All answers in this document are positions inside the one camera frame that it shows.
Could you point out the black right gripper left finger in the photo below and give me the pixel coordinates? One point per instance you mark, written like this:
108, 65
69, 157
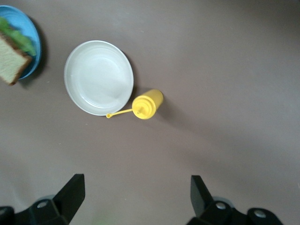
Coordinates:
72, 194

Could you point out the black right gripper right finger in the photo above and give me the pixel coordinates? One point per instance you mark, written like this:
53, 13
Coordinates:
201, 200

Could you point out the yellow squeeze bottle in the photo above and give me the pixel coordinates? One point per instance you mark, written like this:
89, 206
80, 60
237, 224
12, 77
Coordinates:
150, 103

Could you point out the brown bread slice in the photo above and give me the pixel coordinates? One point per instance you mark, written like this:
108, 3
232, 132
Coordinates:
9, 63

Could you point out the green lettuce leaf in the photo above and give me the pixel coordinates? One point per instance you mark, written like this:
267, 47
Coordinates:
21, 39

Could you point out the beige plate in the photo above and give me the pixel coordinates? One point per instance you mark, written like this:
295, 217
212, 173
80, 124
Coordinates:
98, 77

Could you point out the blue plate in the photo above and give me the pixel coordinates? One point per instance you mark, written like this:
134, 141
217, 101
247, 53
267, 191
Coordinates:
25, 25

